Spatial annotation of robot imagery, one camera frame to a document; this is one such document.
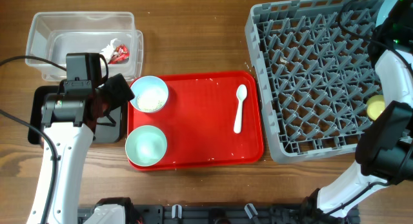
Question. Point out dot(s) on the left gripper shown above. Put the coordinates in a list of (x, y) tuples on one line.
[(120, 90)]

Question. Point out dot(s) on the red snack wrapper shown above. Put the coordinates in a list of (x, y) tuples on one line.
[(120, 54)]

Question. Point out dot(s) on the light blue rice bowl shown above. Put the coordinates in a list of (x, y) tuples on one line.
[(147, 83)]

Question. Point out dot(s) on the white tissue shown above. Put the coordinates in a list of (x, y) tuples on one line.
[(108, 50)]

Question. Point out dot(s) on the pale green bowl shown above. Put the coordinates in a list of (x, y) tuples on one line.
[(146, 145)]

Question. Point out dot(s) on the white plastic spoon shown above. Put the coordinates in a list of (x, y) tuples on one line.
[(241, 95)]

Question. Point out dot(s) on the yellow plastic cup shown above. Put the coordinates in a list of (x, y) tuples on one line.
[(375, 106)]

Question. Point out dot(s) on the pile of white rice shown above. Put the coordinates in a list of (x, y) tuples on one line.
[(151, 100)]

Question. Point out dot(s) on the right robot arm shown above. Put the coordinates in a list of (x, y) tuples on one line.
[(382, 159)]

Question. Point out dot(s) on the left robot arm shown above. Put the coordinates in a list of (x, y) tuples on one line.
[(69, 118)]

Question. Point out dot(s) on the clear plastic waste bin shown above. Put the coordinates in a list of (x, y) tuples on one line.
[(53, 35)]

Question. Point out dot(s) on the grey dishwasher rack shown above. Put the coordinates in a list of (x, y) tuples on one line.
[(314, 77)]

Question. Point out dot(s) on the black plastic tray bin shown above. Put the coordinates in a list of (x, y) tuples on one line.
[(103, 134)]

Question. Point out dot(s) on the red serving tray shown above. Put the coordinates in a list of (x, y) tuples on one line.
[(198, 121)]

